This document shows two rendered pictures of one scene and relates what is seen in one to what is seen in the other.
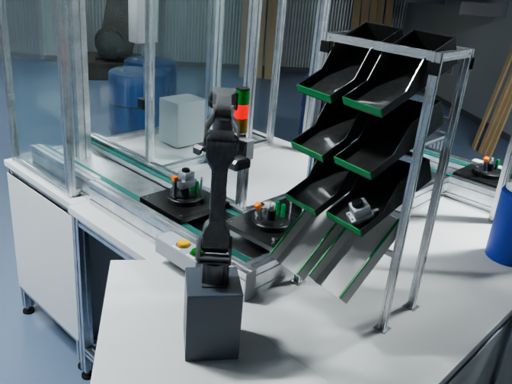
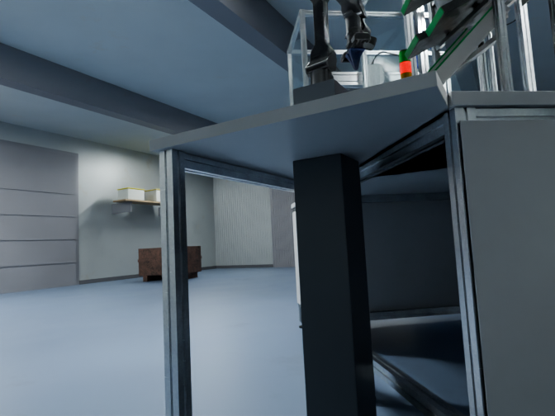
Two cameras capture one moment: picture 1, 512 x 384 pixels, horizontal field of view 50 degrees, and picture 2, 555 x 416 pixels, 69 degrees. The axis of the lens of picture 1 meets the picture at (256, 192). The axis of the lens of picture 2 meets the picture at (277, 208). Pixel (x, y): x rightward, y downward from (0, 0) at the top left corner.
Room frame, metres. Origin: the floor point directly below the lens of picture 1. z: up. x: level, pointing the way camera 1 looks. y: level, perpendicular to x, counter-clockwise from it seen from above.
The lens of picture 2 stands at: (0.15, -0.61, 0.57)
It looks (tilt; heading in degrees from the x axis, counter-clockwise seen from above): 5 degrees up; 41
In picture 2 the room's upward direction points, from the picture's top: 3 degrees counter-clockwise
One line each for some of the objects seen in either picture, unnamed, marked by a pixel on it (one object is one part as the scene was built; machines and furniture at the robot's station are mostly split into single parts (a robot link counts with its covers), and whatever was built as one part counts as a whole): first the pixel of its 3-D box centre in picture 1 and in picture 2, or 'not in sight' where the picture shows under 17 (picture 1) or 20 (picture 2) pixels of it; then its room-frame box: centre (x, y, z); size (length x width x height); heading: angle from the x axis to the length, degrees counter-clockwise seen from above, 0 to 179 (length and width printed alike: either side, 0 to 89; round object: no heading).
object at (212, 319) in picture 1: (211, 312); (324, 120); (1.22, 0.09, 0.96); 0.14 x 0.14 x 0.20; 11
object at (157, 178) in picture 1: (196, 216); not in sight; (1.89, 0.22, 0.91); 0.84 x 0.28 x 0.10; 48
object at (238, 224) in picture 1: (271, 212); not in sight; (1.76, -0.06, 1.01); 0.24 x 0.24 x 0.13; 48
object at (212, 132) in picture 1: (218, 193); (321, 24); (1.24, 0.09, 1.30); 0.07 x 0.06 x 0.32; 94
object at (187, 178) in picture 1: (187, 177); not in sight; (1.91, 0.26, 1.06); 0.08 x 0.04 x 0.07; 139
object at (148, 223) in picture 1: (162, 230); not in sight; (1.74, 0.32, 0.91); 0.89 x 0.06 x 0.11; 48
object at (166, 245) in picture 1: (183, 252); not in sight; (1.57, 0.22, 0.93); 0.21 x 0.07 x 0.06; 48
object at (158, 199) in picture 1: (184, 201); not in sight; (1.90, 0.27, 0.96); 0.24 x 0.24 x 0.02; 48
